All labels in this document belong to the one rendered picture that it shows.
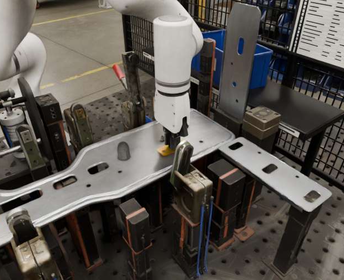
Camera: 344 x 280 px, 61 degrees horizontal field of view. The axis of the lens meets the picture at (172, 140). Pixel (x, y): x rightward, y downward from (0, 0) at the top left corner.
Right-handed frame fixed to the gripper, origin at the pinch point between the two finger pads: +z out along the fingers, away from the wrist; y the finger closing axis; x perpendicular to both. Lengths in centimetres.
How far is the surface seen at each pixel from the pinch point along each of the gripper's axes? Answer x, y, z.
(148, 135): -1.7, -9.8, 3.3
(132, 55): -0.7, -17.9, -18.4
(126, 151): -12.3, -3.5, 0.6
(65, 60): 77, -361, 104
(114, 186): -20.1, 3.7, 3.3
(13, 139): -35.3, -25.0, -0.3
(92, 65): 101, -321, 104
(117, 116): 17, -72, 33
